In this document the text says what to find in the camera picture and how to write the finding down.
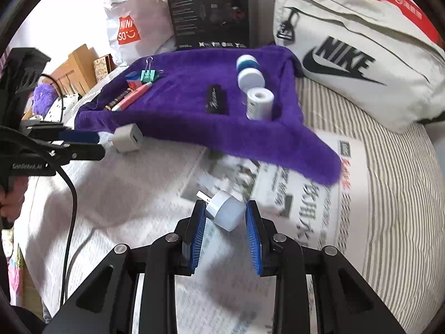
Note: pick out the pink printed cloth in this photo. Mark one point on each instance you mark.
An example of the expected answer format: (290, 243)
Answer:
(15, 271)

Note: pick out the newspaper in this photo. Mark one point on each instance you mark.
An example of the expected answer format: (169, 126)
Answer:
(139, 198)

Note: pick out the small white tape roll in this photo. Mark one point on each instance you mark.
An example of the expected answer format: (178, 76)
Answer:
(259, 104)

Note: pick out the light grey waist bag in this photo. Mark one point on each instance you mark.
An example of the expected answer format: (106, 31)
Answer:
(347, 94)

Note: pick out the person's left hand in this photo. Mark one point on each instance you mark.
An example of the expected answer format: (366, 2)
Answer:
(10, 201)

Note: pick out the white round plug adapter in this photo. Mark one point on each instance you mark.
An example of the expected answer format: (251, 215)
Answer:
(226, 210)

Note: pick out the white plastic bag red label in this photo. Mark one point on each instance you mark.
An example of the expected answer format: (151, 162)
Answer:
(146, 14)

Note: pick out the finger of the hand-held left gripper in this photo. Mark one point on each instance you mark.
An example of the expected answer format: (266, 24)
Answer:
(83, 153)
(78, 137)

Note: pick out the white round container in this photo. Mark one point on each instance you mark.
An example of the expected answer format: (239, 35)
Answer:
(251, 78)

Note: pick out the red box white label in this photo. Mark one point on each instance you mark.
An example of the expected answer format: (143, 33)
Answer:
(399, 3)

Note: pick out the white cube charger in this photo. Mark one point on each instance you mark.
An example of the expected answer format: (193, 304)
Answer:
(128, 137)

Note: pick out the black cardboard box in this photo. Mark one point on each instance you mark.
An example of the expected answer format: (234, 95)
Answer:
(208, 7)

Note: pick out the small black rectangular case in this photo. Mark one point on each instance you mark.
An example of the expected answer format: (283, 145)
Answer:
(216, 99)

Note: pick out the purple fluffy ball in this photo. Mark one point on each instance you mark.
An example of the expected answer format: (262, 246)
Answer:
(45, 95)

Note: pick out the small blue oval object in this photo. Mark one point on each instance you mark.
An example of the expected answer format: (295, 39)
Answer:
(133, 76)

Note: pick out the pink highlighter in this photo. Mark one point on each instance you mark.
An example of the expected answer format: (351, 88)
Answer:
(132, 99)

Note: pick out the purple towel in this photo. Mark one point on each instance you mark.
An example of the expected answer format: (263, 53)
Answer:
(208, 135)

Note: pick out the white dotted bag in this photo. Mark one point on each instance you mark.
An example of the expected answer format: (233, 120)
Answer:
(69, 108)

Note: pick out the light wooden furniture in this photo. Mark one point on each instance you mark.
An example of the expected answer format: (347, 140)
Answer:
(78, 68)

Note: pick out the striped bed sheet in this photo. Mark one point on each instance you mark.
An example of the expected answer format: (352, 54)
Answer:
(389, 181)

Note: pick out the dark brown tube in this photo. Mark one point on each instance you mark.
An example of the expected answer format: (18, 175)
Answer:
(116, 101)

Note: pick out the teal binder clip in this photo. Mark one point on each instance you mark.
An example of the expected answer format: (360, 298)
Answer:
(147, 76)

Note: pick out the white and blue tube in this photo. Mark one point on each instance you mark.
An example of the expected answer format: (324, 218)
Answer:
(247, 62)

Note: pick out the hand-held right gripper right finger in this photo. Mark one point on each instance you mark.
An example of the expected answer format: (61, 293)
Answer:
(253, 240)

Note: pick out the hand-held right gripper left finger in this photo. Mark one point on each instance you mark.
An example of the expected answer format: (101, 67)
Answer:
(196, 236)

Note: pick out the brown patterned box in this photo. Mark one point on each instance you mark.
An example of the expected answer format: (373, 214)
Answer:
(102, 68)

